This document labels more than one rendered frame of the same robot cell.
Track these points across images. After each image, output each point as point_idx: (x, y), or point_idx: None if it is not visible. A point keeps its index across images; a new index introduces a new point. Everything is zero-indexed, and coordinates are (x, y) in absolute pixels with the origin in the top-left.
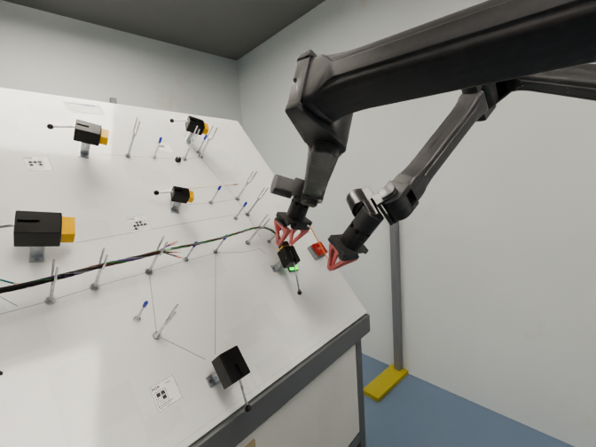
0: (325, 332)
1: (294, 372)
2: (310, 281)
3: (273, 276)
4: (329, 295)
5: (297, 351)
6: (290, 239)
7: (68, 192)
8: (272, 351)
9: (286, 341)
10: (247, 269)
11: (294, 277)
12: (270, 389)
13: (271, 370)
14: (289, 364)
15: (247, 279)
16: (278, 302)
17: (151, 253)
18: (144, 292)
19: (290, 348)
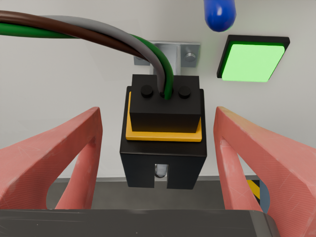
0: (213, 169)
1: (102, 181)
2: (288, 108)
3: (129, 74)
4: (312, 140)
5: (123, 171)
6: (222, 125)
7: None
8: (69, 164)
9: (104, 161)
10: (1, 36)
11: (228, 89)
12: (54, 181)
13: (61, 172)
14: (98, 175)
15: (8, 68)
16: (112, 125)
17: None
18: None
19: (109, 168)
